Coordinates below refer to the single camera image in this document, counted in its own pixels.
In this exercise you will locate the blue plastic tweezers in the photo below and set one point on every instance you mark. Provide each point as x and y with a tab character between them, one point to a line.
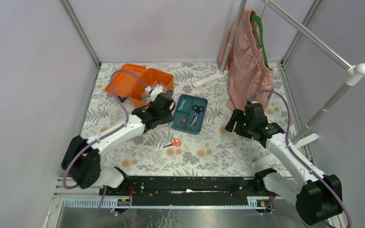
195	120

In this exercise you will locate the green clothes hanger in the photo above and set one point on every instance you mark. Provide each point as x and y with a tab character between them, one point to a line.
259	37

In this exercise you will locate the orange medicine box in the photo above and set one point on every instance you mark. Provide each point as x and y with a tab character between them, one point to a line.
131	81

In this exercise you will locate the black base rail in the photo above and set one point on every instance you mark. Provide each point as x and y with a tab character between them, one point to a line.
188	191

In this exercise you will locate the orange handled scissors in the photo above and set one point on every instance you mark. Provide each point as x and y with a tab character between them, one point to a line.
174	142

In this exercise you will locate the teal tray insert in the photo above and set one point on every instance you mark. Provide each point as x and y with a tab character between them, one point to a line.
187	113

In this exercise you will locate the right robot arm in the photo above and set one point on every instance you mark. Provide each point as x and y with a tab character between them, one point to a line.
316	196

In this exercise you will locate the blue bandage package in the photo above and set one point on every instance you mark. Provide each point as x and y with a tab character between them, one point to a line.
146	97

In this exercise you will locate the white clothes rack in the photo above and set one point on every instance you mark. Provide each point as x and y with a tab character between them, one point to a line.
315	77

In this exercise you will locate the teal small packet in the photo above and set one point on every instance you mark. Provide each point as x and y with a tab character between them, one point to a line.
181	104

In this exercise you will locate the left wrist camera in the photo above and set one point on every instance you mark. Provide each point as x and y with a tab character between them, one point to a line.
154	91

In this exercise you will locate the black handled scissors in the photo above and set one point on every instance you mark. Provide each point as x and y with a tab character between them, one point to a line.
197	110

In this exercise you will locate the pink hanging garment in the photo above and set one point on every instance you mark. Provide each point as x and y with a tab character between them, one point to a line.
246	64

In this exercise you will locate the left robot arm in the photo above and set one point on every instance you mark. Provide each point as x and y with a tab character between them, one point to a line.
82	160

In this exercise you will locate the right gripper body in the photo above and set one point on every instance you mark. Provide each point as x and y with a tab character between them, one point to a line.
244	127

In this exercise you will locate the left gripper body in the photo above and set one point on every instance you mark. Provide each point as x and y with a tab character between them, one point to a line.
158	102

